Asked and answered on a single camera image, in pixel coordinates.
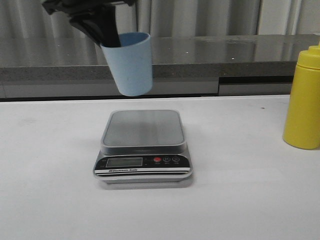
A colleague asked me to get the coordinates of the grey stone counter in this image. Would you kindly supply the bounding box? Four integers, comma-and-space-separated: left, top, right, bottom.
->
0, 34, 320, 101

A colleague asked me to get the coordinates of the light blue cup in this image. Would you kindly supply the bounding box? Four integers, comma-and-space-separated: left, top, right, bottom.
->
101, 32, 153, 97

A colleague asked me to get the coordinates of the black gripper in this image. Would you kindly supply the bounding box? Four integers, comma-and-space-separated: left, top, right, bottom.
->
41, 0, 137, 48

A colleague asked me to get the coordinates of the grey curtain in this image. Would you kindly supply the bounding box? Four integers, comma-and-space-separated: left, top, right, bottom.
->
0, 0, 320, 39

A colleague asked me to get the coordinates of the silver digital kitchen scale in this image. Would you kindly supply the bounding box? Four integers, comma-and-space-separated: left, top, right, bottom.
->
93, 109, 193, 184

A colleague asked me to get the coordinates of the yellow squeeze bottle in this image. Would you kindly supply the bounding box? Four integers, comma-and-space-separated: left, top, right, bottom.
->
282, 44, 320, 150

